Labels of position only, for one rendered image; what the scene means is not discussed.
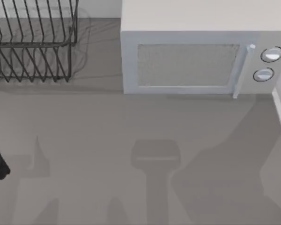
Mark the black wire dish rack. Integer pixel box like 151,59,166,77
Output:
0,0,80,83

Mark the pale microwave oven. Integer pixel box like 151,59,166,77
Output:
119,0,281,99

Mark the small microwave knob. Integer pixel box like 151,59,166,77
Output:
252,67,275,82

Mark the microwave door handle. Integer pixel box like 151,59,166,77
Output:
232,44,256,99

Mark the microwave oven door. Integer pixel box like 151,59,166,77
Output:
121,30,260,95

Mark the large microwave knob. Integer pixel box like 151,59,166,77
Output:
260,46,281,63

